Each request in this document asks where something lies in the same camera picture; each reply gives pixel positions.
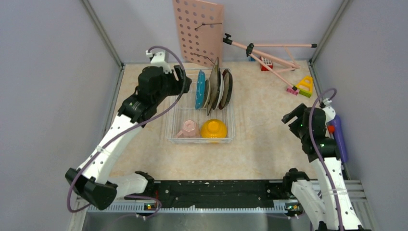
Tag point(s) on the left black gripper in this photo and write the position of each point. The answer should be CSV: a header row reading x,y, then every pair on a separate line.
x,y
178,83

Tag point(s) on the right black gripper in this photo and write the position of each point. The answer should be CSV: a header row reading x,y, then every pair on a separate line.
x,y
299,112

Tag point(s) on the blue rimmed bowl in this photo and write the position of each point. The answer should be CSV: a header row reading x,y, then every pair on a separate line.
x,y
200,90

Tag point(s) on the small cream saucer plate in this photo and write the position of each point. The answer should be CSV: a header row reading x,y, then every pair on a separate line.
x,y
207,93

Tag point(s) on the white pink handled cup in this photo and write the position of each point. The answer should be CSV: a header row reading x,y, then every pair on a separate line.
x,y
189,129

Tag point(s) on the white wire dish rack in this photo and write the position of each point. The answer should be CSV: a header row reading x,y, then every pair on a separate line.
x,y
185,110

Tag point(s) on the square floral plate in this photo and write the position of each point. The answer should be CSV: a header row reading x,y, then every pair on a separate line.
x,y
214,84

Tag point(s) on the white plate red characters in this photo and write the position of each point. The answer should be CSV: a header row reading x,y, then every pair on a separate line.
x,y
220,92

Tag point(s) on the dark red rimmed plate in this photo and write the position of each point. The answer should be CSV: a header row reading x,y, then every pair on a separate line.
x,y
227,90

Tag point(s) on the orange yellow bowl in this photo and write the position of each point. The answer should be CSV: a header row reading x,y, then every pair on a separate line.
x,y
214,128

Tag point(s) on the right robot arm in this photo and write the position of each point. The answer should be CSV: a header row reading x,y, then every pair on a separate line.
x,y
332,210

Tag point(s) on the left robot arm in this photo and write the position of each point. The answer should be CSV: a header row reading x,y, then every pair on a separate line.
x,y
91,180

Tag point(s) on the stacked colourful toy blocks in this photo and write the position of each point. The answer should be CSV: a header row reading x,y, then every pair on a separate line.
x,y
149,74

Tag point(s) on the pink toy block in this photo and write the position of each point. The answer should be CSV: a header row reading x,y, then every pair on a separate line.
x,y
293,90

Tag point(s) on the yellow green toy block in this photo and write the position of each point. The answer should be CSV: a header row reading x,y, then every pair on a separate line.
x,y
305,86

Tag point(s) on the red white toy block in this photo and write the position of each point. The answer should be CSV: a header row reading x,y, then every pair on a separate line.
x,y
267,62

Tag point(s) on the pink pegboard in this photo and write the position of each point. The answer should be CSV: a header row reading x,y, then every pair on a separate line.
x,y
200,26

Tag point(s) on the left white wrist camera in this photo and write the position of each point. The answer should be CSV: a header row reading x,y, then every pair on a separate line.
x,y
159,59

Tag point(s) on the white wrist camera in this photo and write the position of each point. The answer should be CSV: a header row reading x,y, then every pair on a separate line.
x,y
159,59
330,112

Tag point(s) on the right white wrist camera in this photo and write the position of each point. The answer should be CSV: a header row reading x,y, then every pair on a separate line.
x,y
330,112

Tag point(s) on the purple handled tool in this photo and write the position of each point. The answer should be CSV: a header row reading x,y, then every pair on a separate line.
x,y
335,128

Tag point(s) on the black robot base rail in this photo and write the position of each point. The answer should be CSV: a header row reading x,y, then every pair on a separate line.
x,y
223,195

